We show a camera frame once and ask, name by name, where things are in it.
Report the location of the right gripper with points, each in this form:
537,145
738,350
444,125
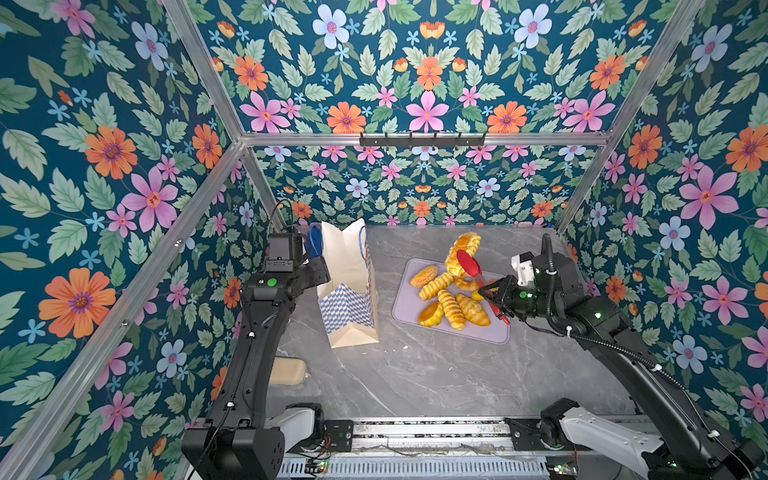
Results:
502,292

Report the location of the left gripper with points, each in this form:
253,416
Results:
320,270

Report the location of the blue checkered paper bag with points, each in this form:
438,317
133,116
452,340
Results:
348,302

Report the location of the red silicone tongs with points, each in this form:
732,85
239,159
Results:
472,268

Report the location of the large braided bread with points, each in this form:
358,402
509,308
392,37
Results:
468,242

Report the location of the lilac plastic tray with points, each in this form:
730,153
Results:
408,306

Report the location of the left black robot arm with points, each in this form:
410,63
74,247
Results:
237,440

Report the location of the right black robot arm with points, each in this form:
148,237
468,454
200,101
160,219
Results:
687,444

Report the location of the beige long bread loaf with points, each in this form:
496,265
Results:
288,372

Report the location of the round sugared bread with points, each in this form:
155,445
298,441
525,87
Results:
424,276

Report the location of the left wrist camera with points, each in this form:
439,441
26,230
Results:
285,252

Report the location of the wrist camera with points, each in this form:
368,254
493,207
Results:
285,252
523,269

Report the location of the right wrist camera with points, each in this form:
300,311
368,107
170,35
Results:
523,269

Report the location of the ring pretzel bread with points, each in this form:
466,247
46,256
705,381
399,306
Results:
466,284

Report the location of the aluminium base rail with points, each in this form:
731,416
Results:
502,436

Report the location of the black hook rail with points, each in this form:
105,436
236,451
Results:
439,140

